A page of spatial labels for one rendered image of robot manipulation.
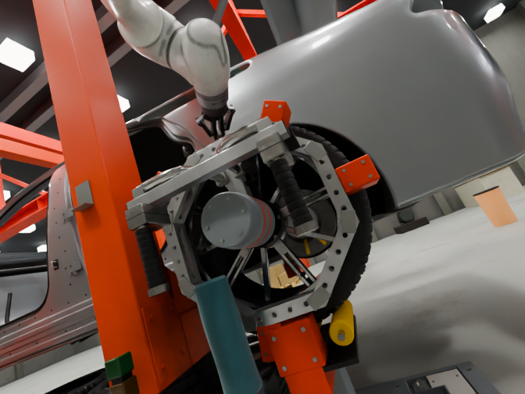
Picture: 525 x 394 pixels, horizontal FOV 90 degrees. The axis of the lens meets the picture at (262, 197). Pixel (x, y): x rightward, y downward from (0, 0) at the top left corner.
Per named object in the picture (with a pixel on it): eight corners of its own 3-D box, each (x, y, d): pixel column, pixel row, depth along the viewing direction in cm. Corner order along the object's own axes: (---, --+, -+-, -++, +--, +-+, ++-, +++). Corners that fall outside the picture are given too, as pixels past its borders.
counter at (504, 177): (489, 198, 996) (476, 178, 1018) (526, 191, 760) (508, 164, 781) (466, 208, 1021) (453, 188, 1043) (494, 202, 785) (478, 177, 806)
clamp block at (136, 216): (172, 223, 66) (166, 205, 67) (146, 222, 57) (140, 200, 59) (156, 231, 67) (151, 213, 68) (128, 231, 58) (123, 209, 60)
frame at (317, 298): (387, 281, 66) (302, 105, 80) (391, 285, 60) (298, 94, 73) (208, 342, 79) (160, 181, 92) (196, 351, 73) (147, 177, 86)
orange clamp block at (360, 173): (346, 197, 73) (377, 183, 71) (345, 192, 66) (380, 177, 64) (335, 174, 75) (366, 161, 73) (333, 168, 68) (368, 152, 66)
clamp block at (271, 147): (295, 163, 58) (287, 143, 59) (287, 152, 49) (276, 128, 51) (275, 173, 59) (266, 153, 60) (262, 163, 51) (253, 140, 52)
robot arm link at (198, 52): (238, 78, 70) (198, 56, 71) (237, 23, 55) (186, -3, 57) (216, 106, 67) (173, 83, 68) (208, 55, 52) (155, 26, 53)
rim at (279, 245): (375, 230, 92) (280, 137, 108) (383, 228, 70) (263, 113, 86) (273, 320, 99) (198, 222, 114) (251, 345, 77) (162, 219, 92)
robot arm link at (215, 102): (233, 90, 69) (234, 105, 74) (219, 66, 71) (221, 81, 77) (201, 102, 67) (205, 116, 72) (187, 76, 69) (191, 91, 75)
